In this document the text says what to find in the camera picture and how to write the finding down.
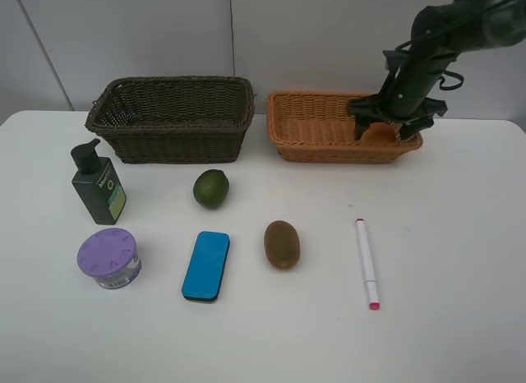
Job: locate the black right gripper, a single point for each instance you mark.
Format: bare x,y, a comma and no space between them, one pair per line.
367,111

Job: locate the orange peach fruit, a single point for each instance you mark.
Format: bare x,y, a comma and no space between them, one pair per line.
378,136

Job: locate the white red marker pen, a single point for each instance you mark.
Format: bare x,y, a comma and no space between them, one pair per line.
367,266

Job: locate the brown kiwi fruit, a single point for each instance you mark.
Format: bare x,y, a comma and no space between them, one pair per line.
282,245

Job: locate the purple lid round can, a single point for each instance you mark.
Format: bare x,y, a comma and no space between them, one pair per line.
110,258

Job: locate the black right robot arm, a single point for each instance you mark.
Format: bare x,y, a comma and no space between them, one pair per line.
439,35

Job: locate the orange wicker basket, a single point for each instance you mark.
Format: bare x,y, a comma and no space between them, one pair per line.
308,126

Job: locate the green lime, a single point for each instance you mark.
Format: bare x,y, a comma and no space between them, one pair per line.
211,189

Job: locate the dark brown wicker basket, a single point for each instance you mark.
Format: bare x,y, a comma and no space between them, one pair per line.
174,119

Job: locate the blue whiteboard eraser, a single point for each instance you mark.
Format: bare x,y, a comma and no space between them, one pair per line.
205,270

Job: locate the dark green pump bottle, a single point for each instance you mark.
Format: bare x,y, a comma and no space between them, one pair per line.
97,184

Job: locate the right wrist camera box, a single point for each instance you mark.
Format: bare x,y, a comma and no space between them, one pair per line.
394,59

